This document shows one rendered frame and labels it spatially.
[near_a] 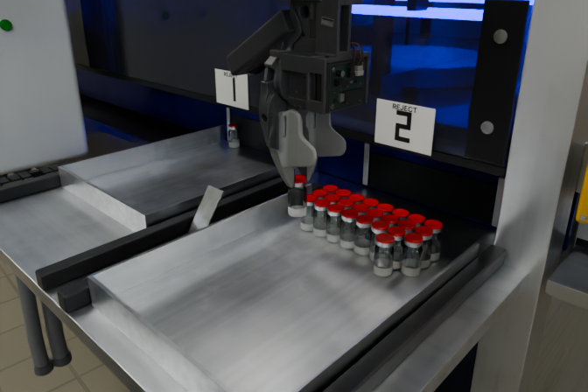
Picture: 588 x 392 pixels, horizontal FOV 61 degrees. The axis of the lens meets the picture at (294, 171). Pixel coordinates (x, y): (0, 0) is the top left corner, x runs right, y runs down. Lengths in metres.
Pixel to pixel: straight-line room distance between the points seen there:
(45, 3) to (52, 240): 0.62
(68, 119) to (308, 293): 0.84
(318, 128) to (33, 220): 0.44
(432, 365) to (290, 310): 0.15
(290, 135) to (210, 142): 0.52
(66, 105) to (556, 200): 1.01
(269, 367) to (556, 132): 0.37
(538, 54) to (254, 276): 0.38
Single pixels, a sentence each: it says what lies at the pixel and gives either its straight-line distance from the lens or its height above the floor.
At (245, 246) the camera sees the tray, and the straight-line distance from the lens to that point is 0.64.
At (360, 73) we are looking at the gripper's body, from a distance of 0.51.
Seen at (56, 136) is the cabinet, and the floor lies 0.86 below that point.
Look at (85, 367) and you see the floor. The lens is 1.90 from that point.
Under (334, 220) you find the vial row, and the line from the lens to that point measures 0.63.
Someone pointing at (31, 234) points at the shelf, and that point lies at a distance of 0.76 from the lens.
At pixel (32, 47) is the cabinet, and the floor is 1.06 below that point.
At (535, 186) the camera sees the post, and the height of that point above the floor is 0.98.
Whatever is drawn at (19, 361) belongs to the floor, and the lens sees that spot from 2.01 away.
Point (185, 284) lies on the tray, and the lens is 0.58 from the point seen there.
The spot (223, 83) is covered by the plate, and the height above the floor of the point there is 1.03.
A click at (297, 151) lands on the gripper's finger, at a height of 1.03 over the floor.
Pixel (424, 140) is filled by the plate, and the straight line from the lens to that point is 0.65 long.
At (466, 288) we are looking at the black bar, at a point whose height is 0.90.
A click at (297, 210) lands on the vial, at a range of 0.58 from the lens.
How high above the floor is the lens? 1.20
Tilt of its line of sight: 21 degrees down
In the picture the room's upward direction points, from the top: straight up
